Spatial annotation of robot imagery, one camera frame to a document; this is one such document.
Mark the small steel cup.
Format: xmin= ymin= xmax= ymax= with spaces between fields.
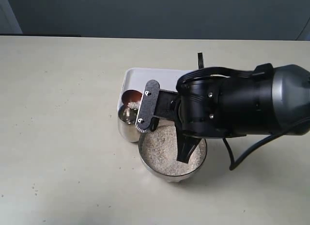
xmin=118 ymin=105 xmax=141 ymax=143

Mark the white uncooked rice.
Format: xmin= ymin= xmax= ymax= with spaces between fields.
xmin=140 ymin=125 xmax=206 ymax=176

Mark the brown wooden spoon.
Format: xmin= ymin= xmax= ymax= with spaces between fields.
xmin=121 ymin=90 xmax=142 ymax=110

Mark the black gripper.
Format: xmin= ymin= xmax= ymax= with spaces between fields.
xmin=173 ymin=72 xmax=233 ymax=164

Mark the large steel rice bowl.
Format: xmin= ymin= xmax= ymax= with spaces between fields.
xmin=137 ymin=120 xmax=208 ymax=184

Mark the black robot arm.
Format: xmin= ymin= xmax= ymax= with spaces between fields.
xmin=175 ymin=64 xmax=310 ymax=169

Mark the white plastic tray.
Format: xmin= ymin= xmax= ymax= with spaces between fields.
xmin=116 ymin=67 xmax=191 ymax=111

